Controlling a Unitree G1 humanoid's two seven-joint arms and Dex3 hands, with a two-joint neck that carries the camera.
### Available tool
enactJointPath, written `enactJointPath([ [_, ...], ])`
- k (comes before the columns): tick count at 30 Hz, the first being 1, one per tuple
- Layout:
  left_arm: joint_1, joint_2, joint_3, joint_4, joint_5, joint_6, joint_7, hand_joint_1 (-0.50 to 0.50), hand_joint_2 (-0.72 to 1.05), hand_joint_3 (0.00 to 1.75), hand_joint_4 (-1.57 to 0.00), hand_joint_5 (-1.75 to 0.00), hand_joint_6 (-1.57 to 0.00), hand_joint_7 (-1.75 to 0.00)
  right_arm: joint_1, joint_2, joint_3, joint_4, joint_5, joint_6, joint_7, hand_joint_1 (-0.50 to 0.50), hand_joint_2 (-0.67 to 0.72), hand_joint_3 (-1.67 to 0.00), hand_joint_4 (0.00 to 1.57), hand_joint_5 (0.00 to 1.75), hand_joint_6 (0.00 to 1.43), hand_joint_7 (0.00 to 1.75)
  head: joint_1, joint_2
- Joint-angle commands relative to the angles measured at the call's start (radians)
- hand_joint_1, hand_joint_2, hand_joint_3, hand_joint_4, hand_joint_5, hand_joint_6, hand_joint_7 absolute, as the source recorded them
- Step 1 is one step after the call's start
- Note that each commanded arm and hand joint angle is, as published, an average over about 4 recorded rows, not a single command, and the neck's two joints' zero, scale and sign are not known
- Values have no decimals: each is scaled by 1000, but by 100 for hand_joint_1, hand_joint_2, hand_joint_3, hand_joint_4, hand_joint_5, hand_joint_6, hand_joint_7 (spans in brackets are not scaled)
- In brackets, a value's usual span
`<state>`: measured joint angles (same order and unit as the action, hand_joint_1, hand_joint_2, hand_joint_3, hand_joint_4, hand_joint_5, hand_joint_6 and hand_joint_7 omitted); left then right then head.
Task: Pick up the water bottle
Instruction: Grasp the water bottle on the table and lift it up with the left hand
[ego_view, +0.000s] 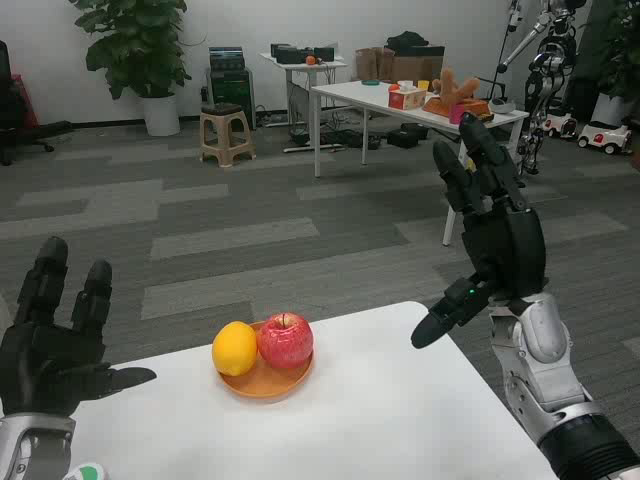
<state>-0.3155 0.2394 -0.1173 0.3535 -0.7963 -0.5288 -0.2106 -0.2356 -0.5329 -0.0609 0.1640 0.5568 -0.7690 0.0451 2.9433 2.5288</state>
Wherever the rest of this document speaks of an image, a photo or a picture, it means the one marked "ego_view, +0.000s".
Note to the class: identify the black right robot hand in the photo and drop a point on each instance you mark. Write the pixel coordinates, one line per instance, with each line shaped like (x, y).
(510, 250)

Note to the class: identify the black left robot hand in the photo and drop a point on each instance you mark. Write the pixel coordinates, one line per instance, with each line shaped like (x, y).
(40, 350)

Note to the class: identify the clear water bottle green label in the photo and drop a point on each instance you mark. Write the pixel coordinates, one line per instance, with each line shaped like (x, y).
(85, 473)

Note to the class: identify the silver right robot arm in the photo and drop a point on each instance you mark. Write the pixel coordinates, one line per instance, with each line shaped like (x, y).
(545, 345)

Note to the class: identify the white toy car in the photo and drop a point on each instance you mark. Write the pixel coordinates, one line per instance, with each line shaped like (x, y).
(605, 137)
(562, 125)

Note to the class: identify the white grey device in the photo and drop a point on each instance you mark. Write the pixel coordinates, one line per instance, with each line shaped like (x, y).
(501, 106)

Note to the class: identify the pink cup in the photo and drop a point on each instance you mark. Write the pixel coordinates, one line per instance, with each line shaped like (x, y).
(456, 114)

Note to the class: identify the black case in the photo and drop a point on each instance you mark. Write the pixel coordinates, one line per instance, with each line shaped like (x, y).
(407, 136)

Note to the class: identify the orange tray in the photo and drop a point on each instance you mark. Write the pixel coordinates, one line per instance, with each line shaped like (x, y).
(440, 107)

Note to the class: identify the white plant pot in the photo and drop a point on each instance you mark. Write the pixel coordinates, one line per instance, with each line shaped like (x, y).
(160, 115)
(607, 109)

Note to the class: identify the brown plush toy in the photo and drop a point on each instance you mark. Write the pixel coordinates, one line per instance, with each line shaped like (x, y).
(450, 85)

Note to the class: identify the red tissue box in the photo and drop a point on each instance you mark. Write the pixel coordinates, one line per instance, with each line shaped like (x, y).
(407, 100)

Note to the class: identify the yellow cup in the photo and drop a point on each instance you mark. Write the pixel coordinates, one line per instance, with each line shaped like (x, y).
(423, 85)

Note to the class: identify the yellow lemon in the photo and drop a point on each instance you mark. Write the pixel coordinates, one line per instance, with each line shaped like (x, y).
(234, 350)

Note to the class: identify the silver humanoid robot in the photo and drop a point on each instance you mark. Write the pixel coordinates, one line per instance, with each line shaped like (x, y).
(550, 55)

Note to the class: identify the brown cardboard box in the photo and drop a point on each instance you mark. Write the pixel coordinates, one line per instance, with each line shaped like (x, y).
(415, 67)

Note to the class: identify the white long table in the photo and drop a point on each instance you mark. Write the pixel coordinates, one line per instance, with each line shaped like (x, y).
(350, 92)

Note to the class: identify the orange round plate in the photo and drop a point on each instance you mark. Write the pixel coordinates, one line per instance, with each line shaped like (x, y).
(265, 386)

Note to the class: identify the brown paper bags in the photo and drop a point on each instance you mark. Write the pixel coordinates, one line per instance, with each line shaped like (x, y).
(372, 65)

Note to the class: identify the dark green plant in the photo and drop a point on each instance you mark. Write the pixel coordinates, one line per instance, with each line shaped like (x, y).
(620, 45)

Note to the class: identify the black bag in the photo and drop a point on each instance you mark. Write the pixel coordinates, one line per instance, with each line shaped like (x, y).
(407, 40)

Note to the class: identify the red apple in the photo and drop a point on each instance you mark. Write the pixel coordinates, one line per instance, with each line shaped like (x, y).
(286, 342)

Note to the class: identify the black office chair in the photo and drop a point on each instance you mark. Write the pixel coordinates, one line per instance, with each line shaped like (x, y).
(10, 100)

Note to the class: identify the white standing desk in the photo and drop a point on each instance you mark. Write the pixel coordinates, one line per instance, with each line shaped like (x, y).
(320, 65)

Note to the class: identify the black boxes on desk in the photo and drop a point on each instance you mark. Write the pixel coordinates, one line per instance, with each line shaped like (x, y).
(300, 54)

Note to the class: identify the beige plastic stool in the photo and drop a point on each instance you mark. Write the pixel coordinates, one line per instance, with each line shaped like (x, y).
(225, 130)

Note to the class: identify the large leafy green plant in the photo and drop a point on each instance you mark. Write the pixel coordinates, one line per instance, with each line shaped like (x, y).
(135, 45)

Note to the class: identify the black equipment rack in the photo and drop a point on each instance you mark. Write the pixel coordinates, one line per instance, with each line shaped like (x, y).
(230, 87)

